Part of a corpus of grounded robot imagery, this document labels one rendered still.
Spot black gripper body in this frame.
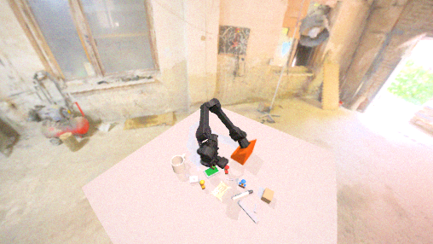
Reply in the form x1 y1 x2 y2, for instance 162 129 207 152
197 148 229 169

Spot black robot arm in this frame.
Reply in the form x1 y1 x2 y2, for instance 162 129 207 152
195 98 250 167

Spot beige cylindrical mug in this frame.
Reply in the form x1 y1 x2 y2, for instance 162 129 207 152
171 154 187 174

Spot cream paper card taped down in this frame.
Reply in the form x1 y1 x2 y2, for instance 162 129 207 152
211 180 231 201

